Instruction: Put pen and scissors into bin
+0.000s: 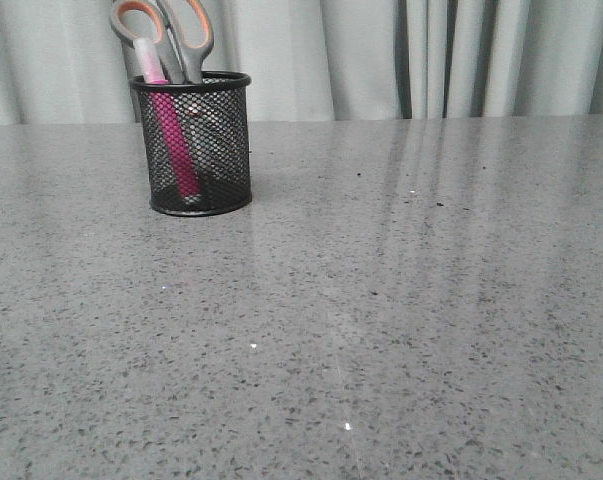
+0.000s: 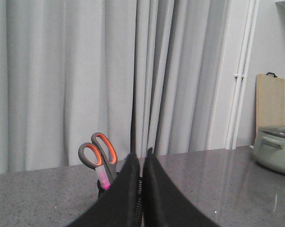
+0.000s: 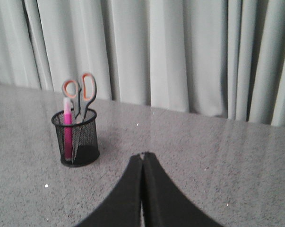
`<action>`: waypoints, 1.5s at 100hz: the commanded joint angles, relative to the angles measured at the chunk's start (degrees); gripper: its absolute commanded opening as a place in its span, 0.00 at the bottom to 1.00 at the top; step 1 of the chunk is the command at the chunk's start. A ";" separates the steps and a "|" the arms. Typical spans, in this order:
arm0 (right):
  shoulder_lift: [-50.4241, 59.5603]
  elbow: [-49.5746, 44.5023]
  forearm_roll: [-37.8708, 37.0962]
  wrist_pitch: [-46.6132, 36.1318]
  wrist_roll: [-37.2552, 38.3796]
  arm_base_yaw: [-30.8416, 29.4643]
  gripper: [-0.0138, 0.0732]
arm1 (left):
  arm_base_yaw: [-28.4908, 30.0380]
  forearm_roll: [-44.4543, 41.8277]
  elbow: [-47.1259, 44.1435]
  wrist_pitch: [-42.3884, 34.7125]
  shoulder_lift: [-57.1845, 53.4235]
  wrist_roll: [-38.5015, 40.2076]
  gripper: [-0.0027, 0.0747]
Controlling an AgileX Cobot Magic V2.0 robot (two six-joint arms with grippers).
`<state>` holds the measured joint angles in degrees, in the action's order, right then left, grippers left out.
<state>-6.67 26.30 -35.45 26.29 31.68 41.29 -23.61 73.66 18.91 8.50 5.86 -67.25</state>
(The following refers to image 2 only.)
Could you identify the pale green cooking pot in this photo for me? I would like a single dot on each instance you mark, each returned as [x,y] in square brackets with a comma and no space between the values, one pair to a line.
[270,151]

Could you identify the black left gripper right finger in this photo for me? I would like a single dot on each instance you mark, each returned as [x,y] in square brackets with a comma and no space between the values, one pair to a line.
[163,204]

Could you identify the grey and orange scissors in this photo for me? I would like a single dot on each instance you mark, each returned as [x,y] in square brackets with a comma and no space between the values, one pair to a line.
[109,162]

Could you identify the glass pot lid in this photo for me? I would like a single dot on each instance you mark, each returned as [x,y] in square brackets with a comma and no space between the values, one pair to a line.
[277,131]

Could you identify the black mesh pen cup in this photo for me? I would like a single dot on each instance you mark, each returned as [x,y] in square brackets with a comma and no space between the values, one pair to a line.
[101,189]

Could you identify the wooden cutting board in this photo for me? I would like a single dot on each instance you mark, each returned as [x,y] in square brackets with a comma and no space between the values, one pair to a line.
[270,100]

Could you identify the pink and white pen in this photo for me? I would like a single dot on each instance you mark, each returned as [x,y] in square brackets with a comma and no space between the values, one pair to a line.
[102,177]

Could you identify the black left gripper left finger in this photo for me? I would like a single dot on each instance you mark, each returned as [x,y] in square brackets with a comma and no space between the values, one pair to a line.
[93,216]

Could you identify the white wall pipe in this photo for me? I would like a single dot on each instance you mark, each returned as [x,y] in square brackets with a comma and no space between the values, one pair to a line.
[242,75]

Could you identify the grey pleated curtain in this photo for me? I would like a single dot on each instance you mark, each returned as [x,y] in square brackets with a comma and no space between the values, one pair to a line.
[143,72]

